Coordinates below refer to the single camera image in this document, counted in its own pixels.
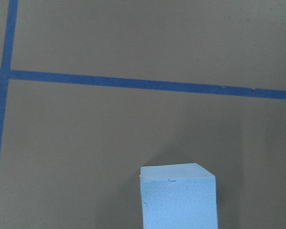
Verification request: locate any light blue foam block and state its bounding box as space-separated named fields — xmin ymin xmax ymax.
xmin=140 ymin=163 xmax=218 ymax=229

